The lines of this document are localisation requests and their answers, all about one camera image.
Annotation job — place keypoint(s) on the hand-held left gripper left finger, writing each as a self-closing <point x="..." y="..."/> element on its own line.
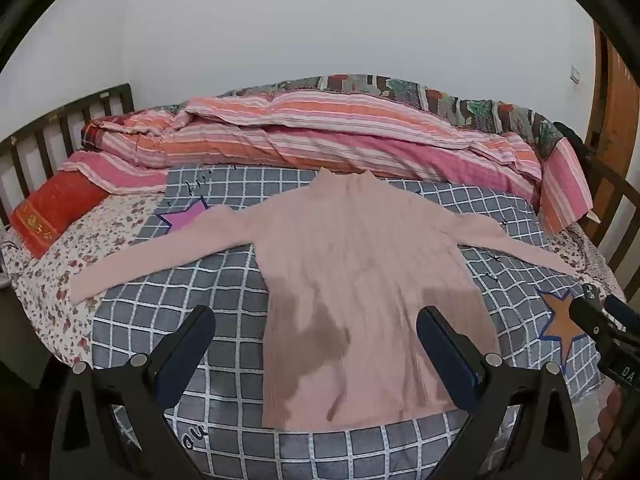
<point x="186" y="354"/>

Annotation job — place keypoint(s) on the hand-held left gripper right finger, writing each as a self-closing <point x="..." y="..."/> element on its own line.
<point x="441" y="346"/>

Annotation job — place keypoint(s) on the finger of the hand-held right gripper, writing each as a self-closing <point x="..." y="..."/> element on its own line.
<point x="585" y="315"/>

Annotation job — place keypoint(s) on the pink knit sweater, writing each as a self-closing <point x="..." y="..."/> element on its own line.
<point x="360" y="260"/>

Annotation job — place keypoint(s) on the grey checked star blanket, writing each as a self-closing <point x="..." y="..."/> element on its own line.
<point x="200" y="280"/>

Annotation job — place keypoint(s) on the floral bedsheet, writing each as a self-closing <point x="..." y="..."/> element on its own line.
<point x="45" y="280"/>

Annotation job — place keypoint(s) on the dark cloth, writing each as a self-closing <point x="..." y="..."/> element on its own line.
<point x="570" y="137"/>

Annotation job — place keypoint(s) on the red pillow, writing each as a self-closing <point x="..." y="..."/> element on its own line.
<point x="55" y="205"/>

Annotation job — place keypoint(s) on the brown wooden door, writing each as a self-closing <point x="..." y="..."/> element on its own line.
<point x="617" y="110"/>

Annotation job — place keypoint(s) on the green red patterned blanket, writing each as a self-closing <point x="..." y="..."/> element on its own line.
<point x="450" y="100"/>

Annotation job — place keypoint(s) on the pink orange striped quilt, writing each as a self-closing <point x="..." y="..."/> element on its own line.
<point x="300" y="130"/>

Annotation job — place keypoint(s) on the white wall switch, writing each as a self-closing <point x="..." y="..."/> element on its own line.
<point x="575" y="74"/>

